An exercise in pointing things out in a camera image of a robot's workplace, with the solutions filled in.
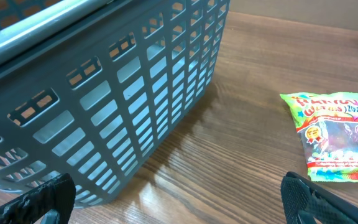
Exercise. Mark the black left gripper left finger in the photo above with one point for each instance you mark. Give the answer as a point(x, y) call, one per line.
point(51, 202)

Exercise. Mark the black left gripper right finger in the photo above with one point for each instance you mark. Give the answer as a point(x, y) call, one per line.
point(305, 202)

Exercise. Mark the Haribo gummy candy bag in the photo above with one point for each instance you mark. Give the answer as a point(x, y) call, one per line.
point(327, 125)

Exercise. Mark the grey plastic shopping basket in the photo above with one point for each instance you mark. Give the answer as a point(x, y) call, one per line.
point(92, 88)

